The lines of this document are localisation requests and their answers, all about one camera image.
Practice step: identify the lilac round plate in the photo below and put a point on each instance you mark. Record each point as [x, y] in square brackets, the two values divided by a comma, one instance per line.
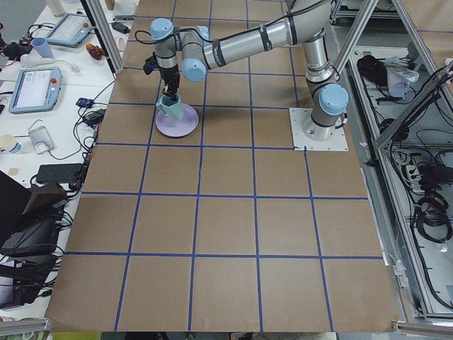
[178, 128]

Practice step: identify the blue teach pendant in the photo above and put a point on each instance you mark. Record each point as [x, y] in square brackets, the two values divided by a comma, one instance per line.
[70, 31]
[36, 90]

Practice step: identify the pink mug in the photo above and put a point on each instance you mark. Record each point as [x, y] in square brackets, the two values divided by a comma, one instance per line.
[120, 43]

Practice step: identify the black power adapter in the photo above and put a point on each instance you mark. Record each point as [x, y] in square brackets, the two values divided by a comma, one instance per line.
[120, 27]

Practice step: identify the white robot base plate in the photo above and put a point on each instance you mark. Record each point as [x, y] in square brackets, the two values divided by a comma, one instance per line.
[307, 136]

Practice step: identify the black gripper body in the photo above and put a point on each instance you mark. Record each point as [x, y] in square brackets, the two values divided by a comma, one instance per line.
[170, 75]

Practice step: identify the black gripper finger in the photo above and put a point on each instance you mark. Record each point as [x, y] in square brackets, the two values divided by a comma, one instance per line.
[171, 90]

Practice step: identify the red orange glossy object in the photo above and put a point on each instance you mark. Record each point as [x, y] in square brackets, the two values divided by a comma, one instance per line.
[94, 51]

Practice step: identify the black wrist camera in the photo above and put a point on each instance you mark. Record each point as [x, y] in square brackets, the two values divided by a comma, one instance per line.
[150, 64]

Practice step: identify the lower blue teach pendant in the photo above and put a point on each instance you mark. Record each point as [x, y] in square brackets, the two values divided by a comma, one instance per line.
[36, 90]

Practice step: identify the upper blue teach pendant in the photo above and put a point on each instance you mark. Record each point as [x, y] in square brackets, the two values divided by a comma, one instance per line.
[70, 31]

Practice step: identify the teal green cup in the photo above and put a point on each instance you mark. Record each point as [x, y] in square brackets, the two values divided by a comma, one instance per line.
[171, 106]

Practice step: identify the small blue black device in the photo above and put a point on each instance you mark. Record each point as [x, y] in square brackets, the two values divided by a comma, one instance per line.
[85, 102]

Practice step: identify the light blue plastic cup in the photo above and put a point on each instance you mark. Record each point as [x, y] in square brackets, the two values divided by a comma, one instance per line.
[42, 47]

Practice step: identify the white paper cup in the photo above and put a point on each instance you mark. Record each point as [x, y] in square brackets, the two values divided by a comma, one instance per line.
[9, 145]

